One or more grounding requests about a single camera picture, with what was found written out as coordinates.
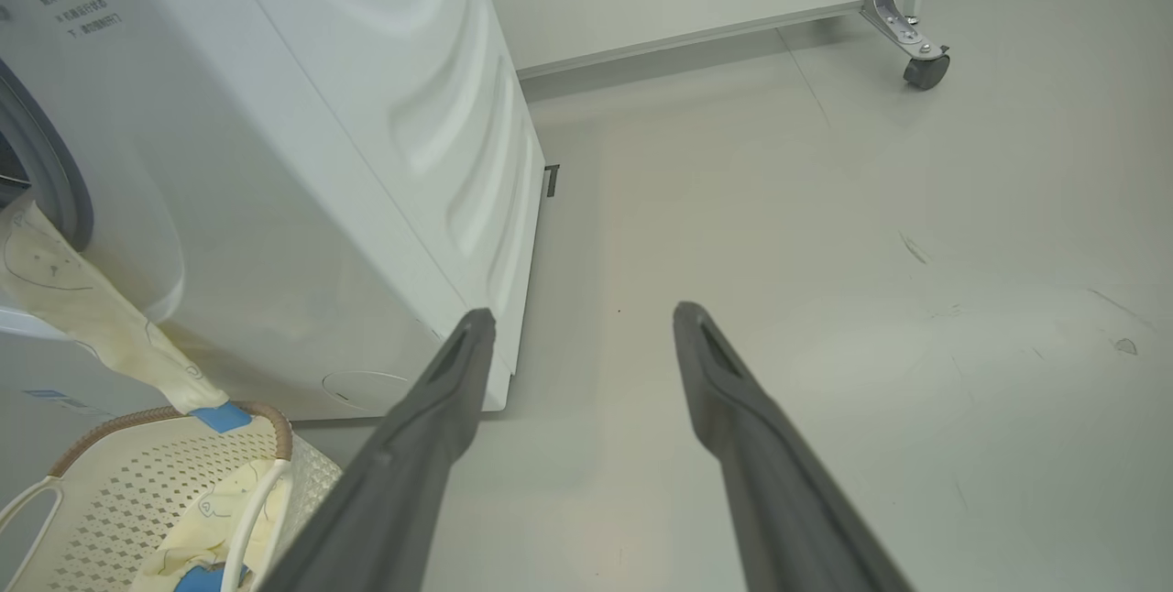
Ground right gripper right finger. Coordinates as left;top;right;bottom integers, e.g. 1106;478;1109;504
672;301;917;592

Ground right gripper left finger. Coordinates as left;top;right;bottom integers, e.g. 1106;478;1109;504
257;308;498;592

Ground white front-load washing machine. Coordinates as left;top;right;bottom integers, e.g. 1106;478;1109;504
0;0;562;421

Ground cream basket with brown rim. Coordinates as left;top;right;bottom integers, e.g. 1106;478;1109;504
0;401;345;592

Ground blue energy label sticker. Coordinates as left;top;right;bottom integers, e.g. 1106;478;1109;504
20;386;91;415

